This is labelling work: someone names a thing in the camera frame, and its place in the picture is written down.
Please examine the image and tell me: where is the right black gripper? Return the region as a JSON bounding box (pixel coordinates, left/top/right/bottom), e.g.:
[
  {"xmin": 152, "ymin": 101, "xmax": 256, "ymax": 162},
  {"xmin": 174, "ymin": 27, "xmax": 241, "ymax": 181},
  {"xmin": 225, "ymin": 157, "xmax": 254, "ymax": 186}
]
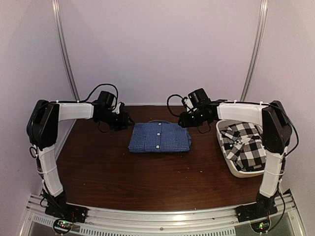
[{"xmin": 178, "ymin": 108, "xmax": 205, "ymax": 128}]

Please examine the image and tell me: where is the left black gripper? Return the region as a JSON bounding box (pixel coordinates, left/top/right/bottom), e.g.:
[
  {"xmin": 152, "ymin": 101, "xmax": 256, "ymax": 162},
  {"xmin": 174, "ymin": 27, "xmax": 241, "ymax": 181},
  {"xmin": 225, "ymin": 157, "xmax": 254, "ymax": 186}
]
[{"xmin": 98, "ymin": 110, "xmax": 135, "ymax": 131}]

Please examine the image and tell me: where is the white plastic basket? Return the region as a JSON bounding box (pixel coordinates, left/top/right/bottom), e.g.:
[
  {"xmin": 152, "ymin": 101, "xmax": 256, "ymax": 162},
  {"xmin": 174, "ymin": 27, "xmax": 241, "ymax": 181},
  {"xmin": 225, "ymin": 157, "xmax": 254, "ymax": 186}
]
[{"xmin": 216, "ymin": 120, "xmax": 264, "ymax": 178}]

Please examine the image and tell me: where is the blue checked long sleeve shirt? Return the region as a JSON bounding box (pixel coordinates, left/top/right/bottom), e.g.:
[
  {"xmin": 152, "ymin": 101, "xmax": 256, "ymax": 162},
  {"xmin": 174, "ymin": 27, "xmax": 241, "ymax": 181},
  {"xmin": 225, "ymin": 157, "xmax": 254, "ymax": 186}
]
[{"xmin": 128, "ymin": 120, "xmax": 191, "ymax": 153}]

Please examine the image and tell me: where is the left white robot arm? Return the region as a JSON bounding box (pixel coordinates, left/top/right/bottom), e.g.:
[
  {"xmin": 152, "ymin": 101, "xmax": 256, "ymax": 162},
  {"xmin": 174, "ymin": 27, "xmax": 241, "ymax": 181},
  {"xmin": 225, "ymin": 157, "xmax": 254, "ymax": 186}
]
[{"xmin": 27, "ymin": 100, "xmax": 134, "ymax": 218}]

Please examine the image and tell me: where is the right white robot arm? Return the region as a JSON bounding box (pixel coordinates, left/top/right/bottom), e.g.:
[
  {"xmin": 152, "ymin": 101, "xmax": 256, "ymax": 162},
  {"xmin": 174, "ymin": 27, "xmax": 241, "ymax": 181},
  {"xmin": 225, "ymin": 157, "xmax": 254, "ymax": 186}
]
[{"xmin": 178, "ymin": 98, "xmax": 292, "ymax": 217}]

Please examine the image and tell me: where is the black white plaid shirt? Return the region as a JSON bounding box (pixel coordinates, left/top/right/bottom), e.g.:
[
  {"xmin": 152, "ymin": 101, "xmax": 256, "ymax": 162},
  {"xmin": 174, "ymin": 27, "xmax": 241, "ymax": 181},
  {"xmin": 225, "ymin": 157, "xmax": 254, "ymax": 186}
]
[{"xmin": 220, "ymin": 122, "xmax": 266, "ymax": 172}]

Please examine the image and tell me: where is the left round circuit board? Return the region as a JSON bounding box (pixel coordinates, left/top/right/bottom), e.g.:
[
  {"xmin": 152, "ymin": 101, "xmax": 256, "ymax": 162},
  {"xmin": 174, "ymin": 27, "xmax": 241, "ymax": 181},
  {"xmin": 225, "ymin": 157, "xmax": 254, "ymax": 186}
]
[{"xmin": 53, "ymin": 219, "xmax": 73, "ymax": 235}]

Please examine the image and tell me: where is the round circuit board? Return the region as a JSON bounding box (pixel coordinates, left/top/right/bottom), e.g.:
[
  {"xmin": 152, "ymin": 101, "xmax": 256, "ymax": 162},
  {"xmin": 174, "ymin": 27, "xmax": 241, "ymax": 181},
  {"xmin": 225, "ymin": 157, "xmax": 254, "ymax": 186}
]
[
  {"xmin": 53, "ymin": 219, "xmax": 73, "ymax": 235},
  {"xmin": 251, "ymin": 219, "xmax": 271, "ymax": 234}
]

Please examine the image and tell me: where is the right round circuit board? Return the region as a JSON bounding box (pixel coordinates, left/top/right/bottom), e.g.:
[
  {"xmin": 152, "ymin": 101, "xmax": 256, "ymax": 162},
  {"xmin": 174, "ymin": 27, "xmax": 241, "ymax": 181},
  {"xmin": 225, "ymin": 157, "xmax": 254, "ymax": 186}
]
[{"xmin": 251, "ymin": 219, "xmax": 271, "ymax": 234}]

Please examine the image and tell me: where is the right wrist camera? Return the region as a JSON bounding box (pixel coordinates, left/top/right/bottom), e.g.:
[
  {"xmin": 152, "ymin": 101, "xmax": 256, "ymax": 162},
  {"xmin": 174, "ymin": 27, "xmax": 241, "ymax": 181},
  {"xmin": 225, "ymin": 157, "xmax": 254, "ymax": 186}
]
[{"xmin": 182, "ymin": 88, "xmax": 211, "ymax": 110}]

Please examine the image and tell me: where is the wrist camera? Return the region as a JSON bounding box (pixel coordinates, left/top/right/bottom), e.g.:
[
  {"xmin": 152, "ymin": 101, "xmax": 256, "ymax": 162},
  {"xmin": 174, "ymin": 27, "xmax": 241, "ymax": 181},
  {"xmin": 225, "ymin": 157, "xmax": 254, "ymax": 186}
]
[
  {"xmin": 96, "ymin": 91, "xmax": 124, "ymax": 115},
  {"xmin": 182, "ymin": 88, "xmax": 211, "ymax": 110}
]

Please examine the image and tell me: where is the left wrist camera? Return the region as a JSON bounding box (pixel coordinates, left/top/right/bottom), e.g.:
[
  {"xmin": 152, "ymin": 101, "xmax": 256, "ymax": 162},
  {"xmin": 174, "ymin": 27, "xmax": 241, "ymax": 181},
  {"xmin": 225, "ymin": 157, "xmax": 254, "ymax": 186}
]
[{"xmin": 96, "ymin": 91, "xmax": 124, "ymax": 115}]

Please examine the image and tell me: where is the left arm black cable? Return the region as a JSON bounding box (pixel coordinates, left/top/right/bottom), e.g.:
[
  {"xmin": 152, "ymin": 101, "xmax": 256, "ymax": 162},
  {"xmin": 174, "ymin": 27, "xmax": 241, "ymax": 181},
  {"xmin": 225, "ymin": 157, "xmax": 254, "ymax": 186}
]
[{"xmin": 81, "ymin": 83, "xmax": 119, "ymax": 109}]

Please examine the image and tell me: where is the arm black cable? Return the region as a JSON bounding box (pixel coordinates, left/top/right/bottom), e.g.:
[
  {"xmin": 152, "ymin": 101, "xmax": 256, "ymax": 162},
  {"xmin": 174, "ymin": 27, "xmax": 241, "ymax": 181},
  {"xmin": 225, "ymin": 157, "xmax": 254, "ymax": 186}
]
[
  {"xmin": 81, "ymin": 83, "xmax": 119, "ymax": 109},
  {"xmin": 166, "ymin": 94, "xmax": 188, "ymax": 118}
]

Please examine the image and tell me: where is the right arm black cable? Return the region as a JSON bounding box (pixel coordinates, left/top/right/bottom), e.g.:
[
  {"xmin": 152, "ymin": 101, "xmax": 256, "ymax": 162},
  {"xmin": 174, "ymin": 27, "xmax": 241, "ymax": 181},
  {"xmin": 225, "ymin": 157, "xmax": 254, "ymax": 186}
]
[{"xmin": 166, "ymin": 94, "xmax": 188, "ymax": 118}]

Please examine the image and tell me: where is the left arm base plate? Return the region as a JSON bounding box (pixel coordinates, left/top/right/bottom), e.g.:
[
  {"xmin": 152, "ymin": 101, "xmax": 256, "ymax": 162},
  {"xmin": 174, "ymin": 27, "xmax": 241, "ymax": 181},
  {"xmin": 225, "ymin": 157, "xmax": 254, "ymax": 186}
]
[{"xmin": 45, "ymin": 205, "xmax": 88, "ymax": 223}]

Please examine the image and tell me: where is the aluminium front rail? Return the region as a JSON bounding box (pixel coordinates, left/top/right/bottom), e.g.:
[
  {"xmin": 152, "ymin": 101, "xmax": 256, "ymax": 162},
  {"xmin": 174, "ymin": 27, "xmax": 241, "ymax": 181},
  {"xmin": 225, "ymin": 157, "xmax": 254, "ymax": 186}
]
[{"xmin": 17, "ymin": 194, "xmax": 305, "ymax": 236}]

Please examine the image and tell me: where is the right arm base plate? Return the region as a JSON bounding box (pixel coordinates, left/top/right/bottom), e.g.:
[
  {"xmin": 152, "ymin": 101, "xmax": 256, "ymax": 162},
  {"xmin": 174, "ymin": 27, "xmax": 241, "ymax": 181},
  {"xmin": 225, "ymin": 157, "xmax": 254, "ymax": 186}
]
[{"xmin": 235, "ymin": 203, "xmax": 278, "ymax": 223}]

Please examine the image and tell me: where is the right aluminium frame post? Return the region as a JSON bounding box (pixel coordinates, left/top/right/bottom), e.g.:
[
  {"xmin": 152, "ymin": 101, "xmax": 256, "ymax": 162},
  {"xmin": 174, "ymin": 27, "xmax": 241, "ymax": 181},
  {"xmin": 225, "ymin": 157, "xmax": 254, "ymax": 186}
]
[{"xmin": 240, "ymin": 0, "xmax": 268, "ymax": 101}]

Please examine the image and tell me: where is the aluminium frame post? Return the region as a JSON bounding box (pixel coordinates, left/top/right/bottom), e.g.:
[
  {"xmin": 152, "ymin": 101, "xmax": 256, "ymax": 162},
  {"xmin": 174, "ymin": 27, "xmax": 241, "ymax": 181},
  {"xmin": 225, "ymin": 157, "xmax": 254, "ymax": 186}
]
[
  {"xmin": 240, "ymin": 0, "xmax": 268, "ymax": 101},
  {"xmin": 51, "ymin": 0, "xmax": 80, "ymax": 101}
]

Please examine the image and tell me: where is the left aluminium frame post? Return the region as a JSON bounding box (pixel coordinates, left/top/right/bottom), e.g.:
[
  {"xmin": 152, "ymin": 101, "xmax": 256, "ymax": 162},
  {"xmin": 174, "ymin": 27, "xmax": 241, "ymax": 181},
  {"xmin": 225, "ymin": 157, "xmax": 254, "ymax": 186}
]
[{"xmin": 51, "ymin": 0, "xmax": 80, "ymax": 101}]

